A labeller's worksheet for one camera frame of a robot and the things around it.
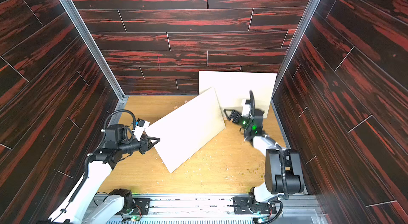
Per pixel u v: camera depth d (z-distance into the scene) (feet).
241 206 2.41
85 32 2.76
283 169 1.29
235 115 2.57
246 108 2.63
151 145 2.35
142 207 2.40
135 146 2.15
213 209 2.42
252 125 2.30
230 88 2.97
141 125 2.19
